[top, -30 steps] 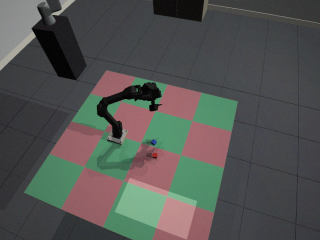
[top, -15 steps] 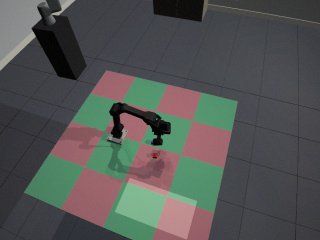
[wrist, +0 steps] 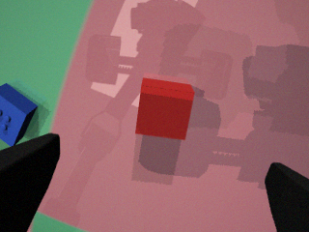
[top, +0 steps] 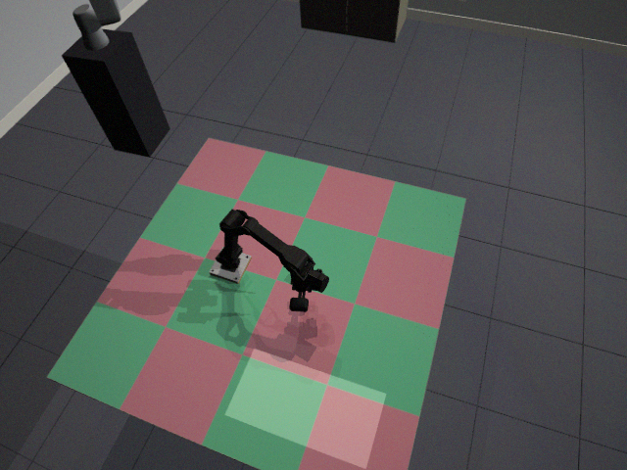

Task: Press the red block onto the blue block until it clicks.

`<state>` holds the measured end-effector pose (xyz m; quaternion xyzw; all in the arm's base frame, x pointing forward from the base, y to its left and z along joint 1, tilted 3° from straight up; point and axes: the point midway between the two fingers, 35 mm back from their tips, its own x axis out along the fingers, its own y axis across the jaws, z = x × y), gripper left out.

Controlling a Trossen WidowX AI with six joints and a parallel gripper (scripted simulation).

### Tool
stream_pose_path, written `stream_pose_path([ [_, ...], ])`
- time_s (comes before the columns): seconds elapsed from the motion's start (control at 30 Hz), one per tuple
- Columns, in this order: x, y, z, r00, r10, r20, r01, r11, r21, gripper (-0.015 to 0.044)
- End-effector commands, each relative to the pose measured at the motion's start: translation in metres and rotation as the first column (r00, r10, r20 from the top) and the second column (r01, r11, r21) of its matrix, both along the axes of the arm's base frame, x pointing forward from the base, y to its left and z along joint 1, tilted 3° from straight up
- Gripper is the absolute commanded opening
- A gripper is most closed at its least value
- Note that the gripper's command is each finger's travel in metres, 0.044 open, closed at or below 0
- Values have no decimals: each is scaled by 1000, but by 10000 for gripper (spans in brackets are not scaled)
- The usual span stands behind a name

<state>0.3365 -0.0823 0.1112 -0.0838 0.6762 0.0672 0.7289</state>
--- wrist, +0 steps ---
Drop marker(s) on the red block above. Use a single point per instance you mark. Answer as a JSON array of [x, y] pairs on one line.
[[164, 108]]

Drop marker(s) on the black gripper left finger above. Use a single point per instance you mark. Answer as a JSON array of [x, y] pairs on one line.
[[25, 173]]

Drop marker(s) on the blue lego brick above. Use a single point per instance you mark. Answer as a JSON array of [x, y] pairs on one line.
[[16, 112]]

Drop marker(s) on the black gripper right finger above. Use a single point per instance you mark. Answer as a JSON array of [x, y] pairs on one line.
[[288, 196]]

